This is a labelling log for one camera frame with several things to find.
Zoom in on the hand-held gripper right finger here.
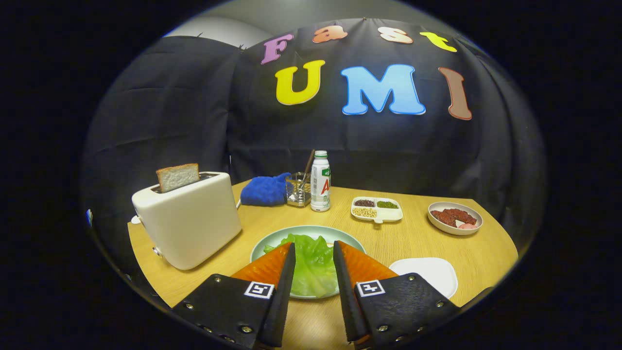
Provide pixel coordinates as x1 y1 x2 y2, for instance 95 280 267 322
333 240 461 350

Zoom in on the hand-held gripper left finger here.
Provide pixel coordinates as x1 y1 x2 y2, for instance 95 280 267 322
171 242 297 350

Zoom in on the green lettuce leaf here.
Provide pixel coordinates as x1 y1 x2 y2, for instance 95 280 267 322
263 233 341 298

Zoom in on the toasted bread slice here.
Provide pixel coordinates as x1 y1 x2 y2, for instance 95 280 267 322
156 163 200 193

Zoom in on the pale green plate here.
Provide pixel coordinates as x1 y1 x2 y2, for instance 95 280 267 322
250 225 366 299

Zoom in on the white square plate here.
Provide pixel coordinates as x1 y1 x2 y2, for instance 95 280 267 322
389 257 459 299

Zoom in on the white divided dish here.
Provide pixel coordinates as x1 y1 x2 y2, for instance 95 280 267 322
350 196 404 224

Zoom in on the white drink bottle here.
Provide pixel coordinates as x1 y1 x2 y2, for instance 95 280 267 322
310 150 331 212

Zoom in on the blue cloth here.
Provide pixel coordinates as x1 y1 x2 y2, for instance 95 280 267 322
240 172 292 207

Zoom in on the white toaster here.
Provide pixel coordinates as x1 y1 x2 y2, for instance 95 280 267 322
131 171 242 271

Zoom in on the white round meat plate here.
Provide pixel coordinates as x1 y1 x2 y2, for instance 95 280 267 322
428 201 484 236

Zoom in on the red meat slice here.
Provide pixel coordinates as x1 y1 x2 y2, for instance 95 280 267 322
442 208 477 226
431 210 457 228

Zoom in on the brown wooden stick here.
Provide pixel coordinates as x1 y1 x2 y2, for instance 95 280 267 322
302 149 315 188

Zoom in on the black backdrop cloth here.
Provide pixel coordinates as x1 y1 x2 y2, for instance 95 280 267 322
80 18 547 273

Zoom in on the metal wire utensil holder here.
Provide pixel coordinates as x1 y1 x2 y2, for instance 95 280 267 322
285 172 312 208

